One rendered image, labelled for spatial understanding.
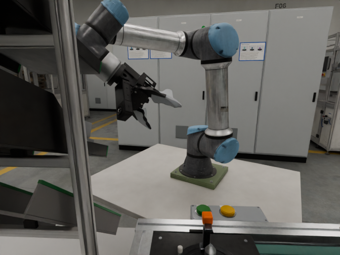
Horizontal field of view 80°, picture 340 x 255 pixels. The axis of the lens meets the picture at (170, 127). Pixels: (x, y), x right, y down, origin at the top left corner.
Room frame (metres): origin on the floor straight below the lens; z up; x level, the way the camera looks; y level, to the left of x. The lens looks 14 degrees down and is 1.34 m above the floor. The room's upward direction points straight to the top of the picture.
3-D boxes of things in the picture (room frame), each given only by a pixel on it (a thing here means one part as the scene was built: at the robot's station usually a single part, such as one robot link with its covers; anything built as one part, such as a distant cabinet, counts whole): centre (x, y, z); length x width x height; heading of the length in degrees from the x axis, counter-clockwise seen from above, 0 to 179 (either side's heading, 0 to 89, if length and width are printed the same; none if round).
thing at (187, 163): (0.95, -0.14, 0.93); 0.15 x 0.15 x 0.10
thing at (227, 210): (0.51, -0.17, 0.96); 0.04 x 0.04 x 0.02
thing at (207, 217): (0.34, -0.07, 1.04); 0.04 x 0.02 x 0.08; 178
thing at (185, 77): (3.62, -0.19, 1.12); 0.94 x 0.54 x 2.25; 79
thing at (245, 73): (3.45, -1.04, 1.12); 0.80 x 0.54 x 2.25; 79
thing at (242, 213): (0.51, -0.17, 0.93); 0.21 x 0.07 x 0.06; 88
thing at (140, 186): (0.91, -0.11, 0.84); 0.90 x 0.70 x 0.03; 59
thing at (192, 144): (0.94, -0.15, 1.05); 0.13 x 0.12 x 0.14; 31
